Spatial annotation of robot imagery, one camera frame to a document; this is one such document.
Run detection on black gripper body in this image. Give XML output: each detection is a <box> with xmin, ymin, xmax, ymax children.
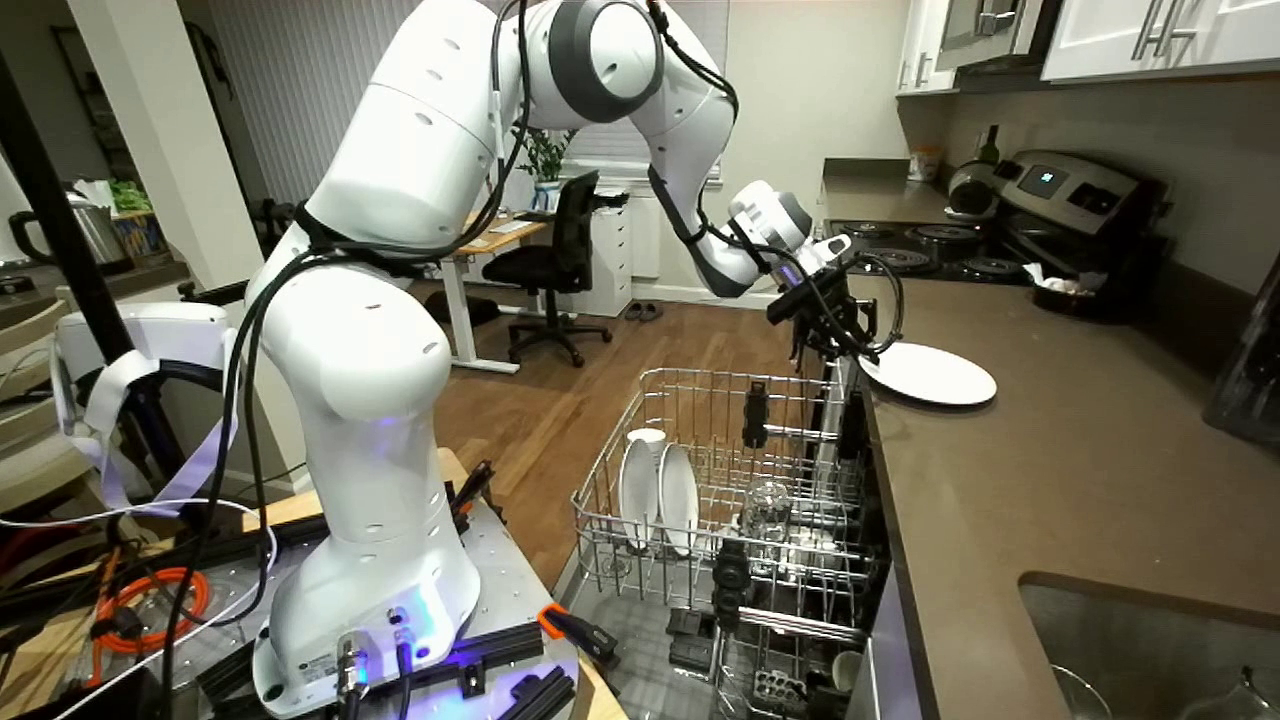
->
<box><xmin>804</xmin><ymin>258</ymin><xmax>875</xmax><ymax>353</ymax></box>

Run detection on white round plate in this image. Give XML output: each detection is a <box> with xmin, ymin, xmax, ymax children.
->
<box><xmin>855</xmin><ymin>338</ymin><xmax>1002</xmax><ymax>412</ymax></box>
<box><xmin>658</xmin><ymin>436</ymin><xmax>703</xmax><ymax>561</ymax></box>
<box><xmin>616</xmin><ymin>423</ymin><xmax>674</xmax><ymax>551</ymax></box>

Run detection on black countertop appliance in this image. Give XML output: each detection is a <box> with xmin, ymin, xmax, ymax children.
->
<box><xmin>1206</xmin><ymin>252</ymin><xmax>1280</xmax><ymax>458</ymax></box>

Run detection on built-in dishwasher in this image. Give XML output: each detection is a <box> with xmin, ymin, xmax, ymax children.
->
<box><xmin>553</xmin><ymin>573</ymin><xmax>898</xmax><ymax>720</ymax></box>

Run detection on black plastic rack fitting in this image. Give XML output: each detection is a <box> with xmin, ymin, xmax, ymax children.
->
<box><xmin>711</xmin><ymin>536</ymin><xmax>758</xmax><ymax>625</ymax></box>
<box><xmin>739</xmin><ymin>375</ymin><xmax>777</xmax><ymax>451</ymax></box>

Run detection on black kettle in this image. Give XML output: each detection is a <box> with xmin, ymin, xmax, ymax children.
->
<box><xmin>942</xmin><ymin>126</ymin><xmax>1024</xmax><ymax>223</ymax></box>

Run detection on clear drinking glass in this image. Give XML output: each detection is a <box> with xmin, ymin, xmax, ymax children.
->
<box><xmin>746</xmin><ymin>472</ymin><xmax>855</xmax><ymax>563</ymax></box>

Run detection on white cloth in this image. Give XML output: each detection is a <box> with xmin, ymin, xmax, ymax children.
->
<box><xmin>1020</xmin><ymin>262</ymin><xmax>1094</xmax><ymax>298</ymax></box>

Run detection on black pan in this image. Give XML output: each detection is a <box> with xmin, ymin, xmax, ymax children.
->
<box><xmin>1020</xmin><ymin>258</ymin><xmax>1136</xmax><ymax>325</ymax></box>

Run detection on black office chair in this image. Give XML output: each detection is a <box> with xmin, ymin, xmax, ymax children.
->
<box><xmin>479</xmin><ymin>169</ymin><xmax>634</xmax><ymax>371</ymax></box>

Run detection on dark over-range microwave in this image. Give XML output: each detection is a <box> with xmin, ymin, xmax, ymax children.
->
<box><xmin>937</xmin><ymin>0</ymin><xmax>1065</xmax><ymax>75</ymax></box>

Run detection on white mug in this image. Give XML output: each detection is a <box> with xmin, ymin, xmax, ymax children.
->
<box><xmin>830</xmin><ymin>647</ymin><xmax>868</xmax><ymax>698</ymax></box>

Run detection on green potted plant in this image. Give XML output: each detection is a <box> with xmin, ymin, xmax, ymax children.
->
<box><xmin>521</xmin><ymin>128</ymin><xmax>576</xmax><ymax>191</ymax></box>

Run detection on dark cutlery basket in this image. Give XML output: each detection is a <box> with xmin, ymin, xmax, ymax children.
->
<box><xmin>659</xmin><ymin>603</ymin><xmax>804</xmax><ymax>720</ymax></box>

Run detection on clear tumbler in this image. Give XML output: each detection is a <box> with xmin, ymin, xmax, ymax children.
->
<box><xmin>1047</xmin><ymin>659</ymin><xmax>1118</xmax><ymax>720</ymax></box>

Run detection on orange black screwdriver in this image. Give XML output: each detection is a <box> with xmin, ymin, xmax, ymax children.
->
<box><xmin>535</xmin><ymin>600</ymin><xmax>622</xmax><ymax>667</ymax></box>

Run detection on metal robot mounting table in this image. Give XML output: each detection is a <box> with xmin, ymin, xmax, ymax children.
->
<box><xmin>174</xmin><ymin>444</ymin><xmax>596</xmax><ymax>720</ymax></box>

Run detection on steel kitchen sink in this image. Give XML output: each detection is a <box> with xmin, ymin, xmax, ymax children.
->
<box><xmin>1016</xmin><ymin>573</ymin><xmax>1280</xmax><ymax>720</ymax></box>

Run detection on black clamp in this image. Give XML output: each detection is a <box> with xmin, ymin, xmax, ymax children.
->
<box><xmin>496</xmin><ymin>663</ymin><xmax>576</xmax><ymax>720</ymax></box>
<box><xmin>445</xmin><ymin>619</ymin><xmax>548</xmax><ymax>699</ymax></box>

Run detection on clear glass bowl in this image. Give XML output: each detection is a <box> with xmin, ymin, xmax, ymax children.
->
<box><xmin>1177</xmin><ymin>663</ymin><xmax>1280</xmax><ymax>720</ymax></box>

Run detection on white box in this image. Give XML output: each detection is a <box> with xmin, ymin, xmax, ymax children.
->
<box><xmin>53</xmin><ymin>298</ymin><xmax>252</xmax><ymax>392</ymax></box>

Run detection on black stand pole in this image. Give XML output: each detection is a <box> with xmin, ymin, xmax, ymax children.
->
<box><xmin>0</xmin><ymin>58</ymin><xmax>192</xmax><ymax>485</ymax></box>

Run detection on stacked wooden planks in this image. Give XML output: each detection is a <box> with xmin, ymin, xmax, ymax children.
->
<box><xmin>0</xmin><ymin>271</ymin><xmax>104</xmax><ymax>526</ymax></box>

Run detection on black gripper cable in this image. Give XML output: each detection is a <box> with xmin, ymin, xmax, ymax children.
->
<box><xmin>852</xmin><ymin>248</ymin><xmax>914</xmax><ymax>353</ymax></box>

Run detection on wire dishwasher rack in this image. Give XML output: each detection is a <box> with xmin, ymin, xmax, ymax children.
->
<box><xmin>570</xmin><ymin>366</ymin><xmax>894</xmax><ymax>651</ymax></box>

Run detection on narrow white wall cabinet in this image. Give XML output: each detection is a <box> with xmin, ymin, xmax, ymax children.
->
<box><xmin>894</xmin><ymin>0</ymin><xmax>962</xmax><ymax>95</ymax></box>

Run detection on white wall cabinet with handles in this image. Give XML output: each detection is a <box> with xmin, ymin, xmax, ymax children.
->
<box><xmin>1038</xmin><ymin>0</ymin><xmax>1280</xmax><ymax>89</ymax></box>

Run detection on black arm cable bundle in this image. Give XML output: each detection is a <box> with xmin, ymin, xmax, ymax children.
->
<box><xmin>157</xmin><ymin>0</ymin><xmax>535</xmax><ymax>672</ymax></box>

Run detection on pale lavender strap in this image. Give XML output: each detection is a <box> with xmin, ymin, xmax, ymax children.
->
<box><xmin>53</xmin><ymin>347</ymin><xmax>248</xmax><ymax>526</ymax></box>

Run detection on orange coiled cable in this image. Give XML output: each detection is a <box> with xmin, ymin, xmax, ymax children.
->
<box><xmin>94</xmin><ymin>563</ymin><xmax>216</xmax><ymax>659</ymax></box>

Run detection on thin white cable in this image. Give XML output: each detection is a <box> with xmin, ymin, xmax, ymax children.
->
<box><xmin>0</xmin><ymin>503</ymin><xmax>292</xmax><ymax>720</ymax></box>

